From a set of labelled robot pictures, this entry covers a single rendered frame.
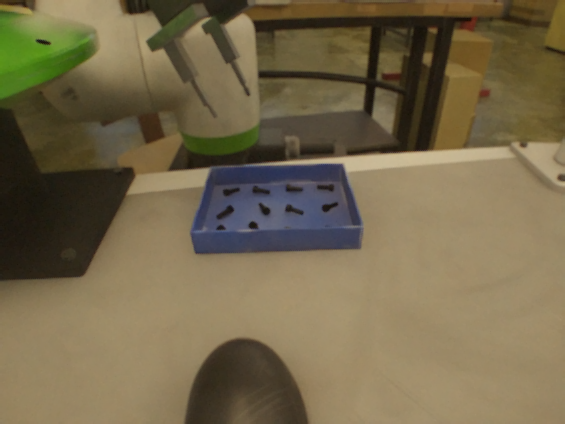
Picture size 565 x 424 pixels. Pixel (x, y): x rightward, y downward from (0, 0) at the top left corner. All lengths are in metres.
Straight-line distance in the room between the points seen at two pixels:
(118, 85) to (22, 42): 0.24
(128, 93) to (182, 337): 0.34
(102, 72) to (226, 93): 0.15
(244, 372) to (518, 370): 0.16
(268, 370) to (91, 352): 0.12
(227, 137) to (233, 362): 0.39
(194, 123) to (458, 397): 0.45
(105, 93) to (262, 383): 0.41
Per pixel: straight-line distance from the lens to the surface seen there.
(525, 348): 0.26
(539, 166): 0.45
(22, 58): 0.25
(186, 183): 0.37
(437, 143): 1.98
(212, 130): 0.52
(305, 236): 0.26
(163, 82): 0.49
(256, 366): 0.17
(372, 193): 0.34
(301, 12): 1.42
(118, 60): 0.49
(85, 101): 0.51
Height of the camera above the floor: 1.10
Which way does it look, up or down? 38 degrees down
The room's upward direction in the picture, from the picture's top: 1 degrees counter-clockwise
